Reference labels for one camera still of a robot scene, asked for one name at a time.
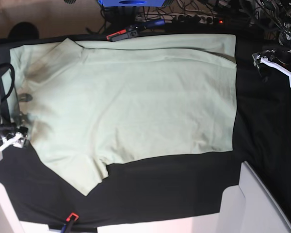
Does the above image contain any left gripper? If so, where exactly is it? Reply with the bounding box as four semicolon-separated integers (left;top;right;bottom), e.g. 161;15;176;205
252;42;291;88

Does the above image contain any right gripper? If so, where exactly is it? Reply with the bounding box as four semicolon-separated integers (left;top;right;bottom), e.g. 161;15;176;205
0;123;29;161

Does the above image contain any light green T-shirt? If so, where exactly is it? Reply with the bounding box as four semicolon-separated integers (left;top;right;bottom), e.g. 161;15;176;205
8;34;237;196

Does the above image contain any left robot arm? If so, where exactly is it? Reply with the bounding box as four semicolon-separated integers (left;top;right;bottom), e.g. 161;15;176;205
239;0;291;88

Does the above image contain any red blue bottom clamp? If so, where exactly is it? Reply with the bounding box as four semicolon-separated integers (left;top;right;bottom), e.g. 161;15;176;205
48;212;97;233

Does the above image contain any white power strip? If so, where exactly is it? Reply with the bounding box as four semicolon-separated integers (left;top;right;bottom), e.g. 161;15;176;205
135;12;225;25

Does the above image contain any red black clamp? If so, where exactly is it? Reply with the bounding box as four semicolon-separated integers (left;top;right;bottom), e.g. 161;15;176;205
106;19;165;42

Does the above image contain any blue box at top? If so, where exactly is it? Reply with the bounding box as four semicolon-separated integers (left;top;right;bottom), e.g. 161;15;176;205
98;0;173;7

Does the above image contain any white left table frame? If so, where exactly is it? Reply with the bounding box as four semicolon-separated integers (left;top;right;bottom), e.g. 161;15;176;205
0;183;24;233

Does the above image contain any white table frame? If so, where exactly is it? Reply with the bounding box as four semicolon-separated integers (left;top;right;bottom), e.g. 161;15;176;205
0;183;24;233
218;160;291;233

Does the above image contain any white right table frame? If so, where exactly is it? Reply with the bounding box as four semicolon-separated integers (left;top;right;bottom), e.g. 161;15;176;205
218;160;291;233

